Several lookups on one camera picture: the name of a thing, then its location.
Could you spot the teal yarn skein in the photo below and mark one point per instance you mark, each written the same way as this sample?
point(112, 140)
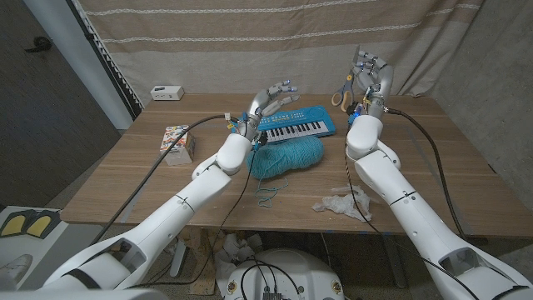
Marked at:
point(291, 156)

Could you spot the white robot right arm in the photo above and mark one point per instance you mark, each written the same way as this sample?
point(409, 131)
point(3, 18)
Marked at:
point(416, 221)

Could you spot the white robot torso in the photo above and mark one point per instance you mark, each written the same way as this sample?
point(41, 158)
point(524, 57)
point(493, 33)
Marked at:
point(83, 295)

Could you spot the dark wooden door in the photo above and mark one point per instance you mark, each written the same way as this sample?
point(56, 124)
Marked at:
point(41, 125)

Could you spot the white floor platform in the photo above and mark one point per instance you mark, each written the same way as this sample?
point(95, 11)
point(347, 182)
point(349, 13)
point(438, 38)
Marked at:
point(12, 246)

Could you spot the colourful printed package box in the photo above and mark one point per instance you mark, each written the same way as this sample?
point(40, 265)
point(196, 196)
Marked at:
point(175, 137)

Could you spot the grey table leg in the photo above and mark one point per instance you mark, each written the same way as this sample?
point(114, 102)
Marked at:
point(393, 260)
point(179, 260)

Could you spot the white sneaker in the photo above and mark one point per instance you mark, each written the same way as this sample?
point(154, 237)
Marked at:
point(12, 268)

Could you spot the dark perforated panel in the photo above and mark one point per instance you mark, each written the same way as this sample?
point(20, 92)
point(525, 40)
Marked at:
point(106, 58)

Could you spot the black base connector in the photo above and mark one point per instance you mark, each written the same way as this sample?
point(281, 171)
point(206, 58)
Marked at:
point(272, 296)

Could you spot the crumpled clear plastic tape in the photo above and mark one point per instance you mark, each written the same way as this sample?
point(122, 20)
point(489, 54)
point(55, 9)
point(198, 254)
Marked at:
point(339, 204)

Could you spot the crumpled white paper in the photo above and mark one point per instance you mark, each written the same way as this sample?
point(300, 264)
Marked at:
point(233, 254)

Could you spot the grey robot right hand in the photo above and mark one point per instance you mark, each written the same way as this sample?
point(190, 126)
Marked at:
point(379, 79)

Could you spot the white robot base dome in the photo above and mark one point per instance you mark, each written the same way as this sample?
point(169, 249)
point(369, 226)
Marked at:
point(291, 275)

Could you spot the blue toy piano keyboard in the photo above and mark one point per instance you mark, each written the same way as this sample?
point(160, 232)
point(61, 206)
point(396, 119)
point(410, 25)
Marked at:
point(304, 123)

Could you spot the white power strip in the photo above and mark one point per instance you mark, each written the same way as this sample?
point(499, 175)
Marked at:
point(166, 93)

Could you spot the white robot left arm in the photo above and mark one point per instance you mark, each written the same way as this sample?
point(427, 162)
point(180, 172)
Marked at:
point(166, 216)

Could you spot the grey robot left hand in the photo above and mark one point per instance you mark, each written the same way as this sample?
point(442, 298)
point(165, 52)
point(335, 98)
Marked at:
point(260, 106)

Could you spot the beige striped curtain backdrop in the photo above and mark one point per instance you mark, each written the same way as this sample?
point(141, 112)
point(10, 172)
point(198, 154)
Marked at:
point(270, 50)

